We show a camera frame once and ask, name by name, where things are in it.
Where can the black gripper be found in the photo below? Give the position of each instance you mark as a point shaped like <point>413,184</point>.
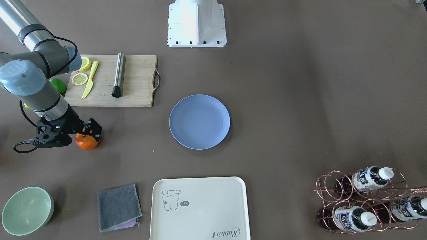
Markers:
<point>74,122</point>

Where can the orange fruit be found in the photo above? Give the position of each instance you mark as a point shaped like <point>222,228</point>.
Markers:
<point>86,141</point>

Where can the blue plate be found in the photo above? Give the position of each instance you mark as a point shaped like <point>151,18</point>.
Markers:
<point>199,122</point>

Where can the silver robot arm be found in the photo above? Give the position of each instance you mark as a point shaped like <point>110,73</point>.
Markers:
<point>26,75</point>

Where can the steel cylinder black cap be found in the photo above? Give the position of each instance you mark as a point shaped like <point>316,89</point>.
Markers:
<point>119,76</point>

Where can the lemon slice lower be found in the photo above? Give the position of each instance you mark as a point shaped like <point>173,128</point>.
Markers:
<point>79,79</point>

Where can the green lime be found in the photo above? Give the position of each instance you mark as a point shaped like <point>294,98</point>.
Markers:
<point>59,85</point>

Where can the yellow plastic knife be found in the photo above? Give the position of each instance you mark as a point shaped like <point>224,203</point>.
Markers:
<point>90,83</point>

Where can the lemon half slice upper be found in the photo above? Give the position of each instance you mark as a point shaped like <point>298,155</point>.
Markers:
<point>85,64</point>

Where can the wooden cutting board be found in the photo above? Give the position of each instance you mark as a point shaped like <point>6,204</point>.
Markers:
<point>137,83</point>

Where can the grey folded cloth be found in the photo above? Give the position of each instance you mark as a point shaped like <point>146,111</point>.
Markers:
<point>118,208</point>

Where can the green bowl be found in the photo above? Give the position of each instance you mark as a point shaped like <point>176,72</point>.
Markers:
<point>27,211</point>

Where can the cream tray with bear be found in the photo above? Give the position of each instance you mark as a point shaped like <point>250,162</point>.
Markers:
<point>210,208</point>

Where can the dark bottle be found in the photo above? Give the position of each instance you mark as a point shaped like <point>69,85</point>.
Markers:
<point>405,209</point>
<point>347,219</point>
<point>364,180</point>

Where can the dark bottle upper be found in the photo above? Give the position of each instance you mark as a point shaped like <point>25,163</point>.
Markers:
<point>364,180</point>

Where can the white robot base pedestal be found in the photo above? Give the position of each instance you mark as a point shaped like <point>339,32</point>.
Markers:
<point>196,24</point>

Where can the copper wire bottle rack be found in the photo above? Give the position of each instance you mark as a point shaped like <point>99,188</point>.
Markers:
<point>395,189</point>

